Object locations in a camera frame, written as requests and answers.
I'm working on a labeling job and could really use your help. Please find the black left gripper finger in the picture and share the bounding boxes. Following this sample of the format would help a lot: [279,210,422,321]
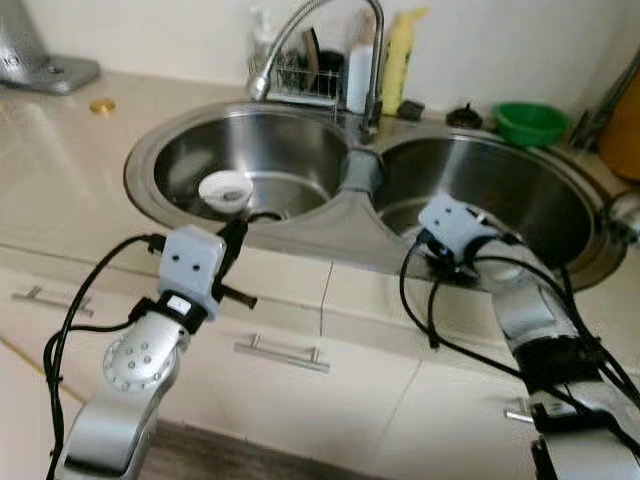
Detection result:
[218,213,251,276]

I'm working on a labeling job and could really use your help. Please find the chrome kitchen faucet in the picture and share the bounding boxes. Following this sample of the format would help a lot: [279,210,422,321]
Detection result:
[248,0,388,141]

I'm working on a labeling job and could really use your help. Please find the small white bowl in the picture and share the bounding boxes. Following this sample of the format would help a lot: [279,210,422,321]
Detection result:
[197,170,254,214]

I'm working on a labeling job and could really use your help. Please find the stainless steel double sink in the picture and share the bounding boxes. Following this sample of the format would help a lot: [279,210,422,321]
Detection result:
[124,100,629,293]

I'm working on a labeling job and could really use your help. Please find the white cabinet door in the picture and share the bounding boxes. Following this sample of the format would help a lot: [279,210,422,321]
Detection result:
[0,345,61,480]
[360,360,551,480]
[180,300,421,480]
[0,262,191,421]

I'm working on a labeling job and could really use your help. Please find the black sink strainer plug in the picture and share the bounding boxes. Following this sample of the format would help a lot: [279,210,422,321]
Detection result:
[446,103,484,130]

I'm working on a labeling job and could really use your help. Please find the small black block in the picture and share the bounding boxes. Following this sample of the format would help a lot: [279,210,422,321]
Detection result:
[397,99,425,122]

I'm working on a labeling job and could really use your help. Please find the green plastic bowl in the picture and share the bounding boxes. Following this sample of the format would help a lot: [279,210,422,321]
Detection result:
[493,101,571,149]

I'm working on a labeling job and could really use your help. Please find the tall white bottle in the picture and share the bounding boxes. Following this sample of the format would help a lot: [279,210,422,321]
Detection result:
[345,15,379,116]

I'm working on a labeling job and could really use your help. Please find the yellow detergent bottle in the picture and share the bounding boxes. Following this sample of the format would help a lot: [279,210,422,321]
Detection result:
[380,8,431,116]

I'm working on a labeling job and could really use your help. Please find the clear pump soap bottle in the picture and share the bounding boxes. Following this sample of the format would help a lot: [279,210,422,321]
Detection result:
[250,8,279,61]

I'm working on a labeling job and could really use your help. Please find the long metal utensil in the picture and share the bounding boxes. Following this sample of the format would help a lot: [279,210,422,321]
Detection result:
[568,50,640,153]

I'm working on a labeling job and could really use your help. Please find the round wooden cutting board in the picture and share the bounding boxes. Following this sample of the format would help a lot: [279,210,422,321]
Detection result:
[597,72,640,182]

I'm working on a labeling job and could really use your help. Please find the grey countertop appliance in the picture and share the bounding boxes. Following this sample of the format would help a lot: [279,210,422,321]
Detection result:
[0,0,102,96]

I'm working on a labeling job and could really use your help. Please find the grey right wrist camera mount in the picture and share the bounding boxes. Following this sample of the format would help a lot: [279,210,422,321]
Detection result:
[418,194,501,263]

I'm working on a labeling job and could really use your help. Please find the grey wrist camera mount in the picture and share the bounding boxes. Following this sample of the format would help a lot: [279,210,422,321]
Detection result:
[418,194,501,263]
[160,226,227,321]

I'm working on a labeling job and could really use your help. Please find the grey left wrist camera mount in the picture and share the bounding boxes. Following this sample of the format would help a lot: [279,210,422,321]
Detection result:
[160,226,227,321]

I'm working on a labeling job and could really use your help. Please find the steel cabinet bar handle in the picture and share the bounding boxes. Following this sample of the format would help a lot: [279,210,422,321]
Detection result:
[505,398,537,426]
[11,285,91,313]
[233,333,331,375]

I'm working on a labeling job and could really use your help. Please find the wire sink caddy rack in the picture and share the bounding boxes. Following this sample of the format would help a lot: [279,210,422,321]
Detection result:
[248,50,346,109]

